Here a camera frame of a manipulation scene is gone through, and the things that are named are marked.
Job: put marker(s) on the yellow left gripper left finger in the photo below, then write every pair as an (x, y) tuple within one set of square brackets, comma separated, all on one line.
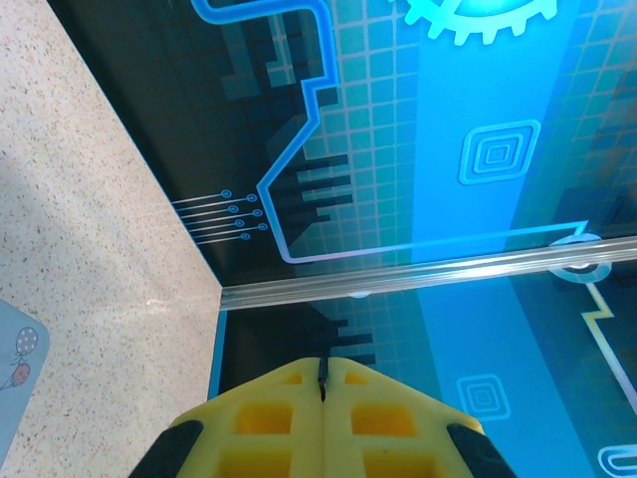
[(259, 423)]

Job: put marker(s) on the aluminium right rear frame post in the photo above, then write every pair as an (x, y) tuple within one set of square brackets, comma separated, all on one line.
[(398, 276)]

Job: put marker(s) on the pink cartoon mouse pad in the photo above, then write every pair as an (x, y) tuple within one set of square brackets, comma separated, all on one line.
[(20, 373)]

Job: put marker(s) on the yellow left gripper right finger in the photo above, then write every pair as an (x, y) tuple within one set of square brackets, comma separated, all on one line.
[(388, 423)]

